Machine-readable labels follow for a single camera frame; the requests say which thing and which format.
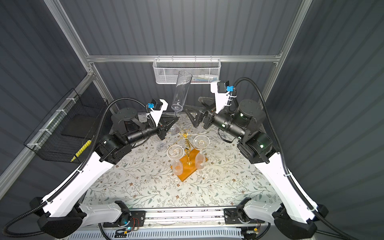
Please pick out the black wire wall basket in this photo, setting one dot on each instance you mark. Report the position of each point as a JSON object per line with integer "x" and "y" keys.
{"x": 49, "y": 144}

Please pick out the floral table mat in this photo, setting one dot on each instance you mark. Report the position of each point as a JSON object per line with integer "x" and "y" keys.
{"x": 144, "y": 179}

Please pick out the gold wire glass rack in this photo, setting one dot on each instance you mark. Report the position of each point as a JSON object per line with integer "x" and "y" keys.
{"x": 188, "y": 138}

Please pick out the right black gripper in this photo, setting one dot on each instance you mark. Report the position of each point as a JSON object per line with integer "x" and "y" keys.
{"x": 201, "y": 114}

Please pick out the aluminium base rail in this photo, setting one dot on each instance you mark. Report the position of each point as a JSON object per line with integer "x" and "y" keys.
{"x": 205, "y": 223}

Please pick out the yellow black striped tool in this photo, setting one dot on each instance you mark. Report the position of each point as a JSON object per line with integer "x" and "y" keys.
{"x": 81, "y": 150}

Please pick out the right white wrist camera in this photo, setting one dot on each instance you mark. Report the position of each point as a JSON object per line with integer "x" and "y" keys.
{"x": 223, "y": 94}

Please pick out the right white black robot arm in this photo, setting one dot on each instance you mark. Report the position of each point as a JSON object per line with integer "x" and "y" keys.
{"x": 291, "y": 216}

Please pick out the items in white basket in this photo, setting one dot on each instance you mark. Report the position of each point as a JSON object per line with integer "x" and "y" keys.
{"x": 204, "y": 79}

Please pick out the clear flute glass front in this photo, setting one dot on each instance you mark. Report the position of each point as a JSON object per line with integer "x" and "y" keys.
{"x": 176, "y": 153}

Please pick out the black pad in basket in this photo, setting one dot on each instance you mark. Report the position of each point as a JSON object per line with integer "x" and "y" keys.
{"x": 80, "y": 126}

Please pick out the orange wooden rack base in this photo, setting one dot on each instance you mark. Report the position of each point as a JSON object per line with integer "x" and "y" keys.
{"x": 187, "y": 165}

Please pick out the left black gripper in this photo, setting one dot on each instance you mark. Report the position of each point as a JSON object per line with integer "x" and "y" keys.
{"x": 163, "y": 129}

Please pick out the white mesh wall basket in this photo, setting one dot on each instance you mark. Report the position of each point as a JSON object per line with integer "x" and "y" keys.
{"x": 166, "y": 71}

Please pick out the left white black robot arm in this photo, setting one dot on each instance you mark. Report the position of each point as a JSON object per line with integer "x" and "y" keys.
{"x": 63, "y": 215}

